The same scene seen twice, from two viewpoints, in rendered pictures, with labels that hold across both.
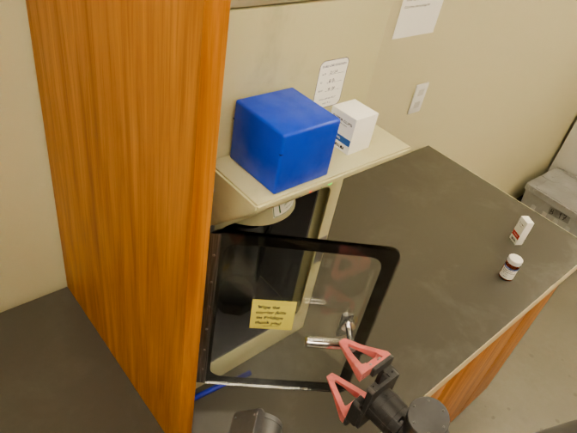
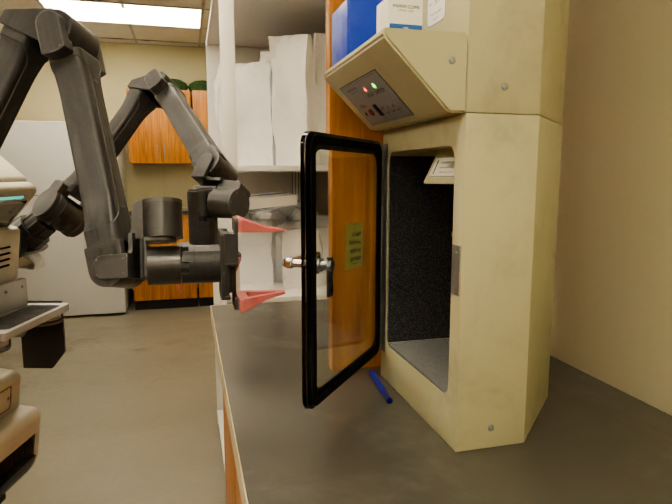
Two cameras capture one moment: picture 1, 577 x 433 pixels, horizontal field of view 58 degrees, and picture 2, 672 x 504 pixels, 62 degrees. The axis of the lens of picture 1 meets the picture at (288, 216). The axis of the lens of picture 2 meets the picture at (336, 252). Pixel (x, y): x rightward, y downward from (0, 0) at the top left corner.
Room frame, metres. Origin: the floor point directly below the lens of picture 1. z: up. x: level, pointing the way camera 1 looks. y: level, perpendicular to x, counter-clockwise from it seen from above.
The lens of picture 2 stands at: (1.10, -0.81, 1.33)
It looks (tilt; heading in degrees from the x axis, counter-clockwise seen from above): 8 degrees down; 123
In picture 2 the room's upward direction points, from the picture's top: straight up
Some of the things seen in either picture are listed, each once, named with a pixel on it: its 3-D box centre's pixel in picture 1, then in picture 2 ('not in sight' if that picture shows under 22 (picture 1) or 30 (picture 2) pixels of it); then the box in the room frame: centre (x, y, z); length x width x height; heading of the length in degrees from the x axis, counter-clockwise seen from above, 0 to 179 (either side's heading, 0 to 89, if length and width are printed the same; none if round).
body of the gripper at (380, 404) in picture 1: (386, 411); (207, 263); (0.48, -0.21, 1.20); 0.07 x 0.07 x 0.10; 48
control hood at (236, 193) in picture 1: (311, 180); (383, 89); (0.67, -0.02, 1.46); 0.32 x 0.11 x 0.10; 138
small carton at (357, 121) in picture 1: (350, 126); (399, 24); (0.72, -0.07, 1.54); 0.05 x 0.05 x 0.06; 49
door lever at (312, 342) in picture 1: (331, 336); (310, 260); (0.60, -0.12, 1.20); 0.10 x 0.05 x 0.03; 99
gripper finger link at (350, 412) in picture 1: (349, 390); (254, 284); (0.52, -0.16, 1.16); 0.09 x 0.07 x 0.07; 48
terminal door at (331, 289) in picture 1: (288, 322); (346, 261); (0.62, -0.04, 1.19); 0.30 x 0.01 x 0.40; 99
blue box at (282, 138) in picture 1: (283, 138); (368, 36); (0.62, 0.03, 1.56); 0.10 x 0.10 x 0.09; 48
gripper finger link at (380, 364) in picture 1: (360, 365); (254, 239); (0.53, -0.16, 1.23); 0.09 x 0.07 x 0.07; 48
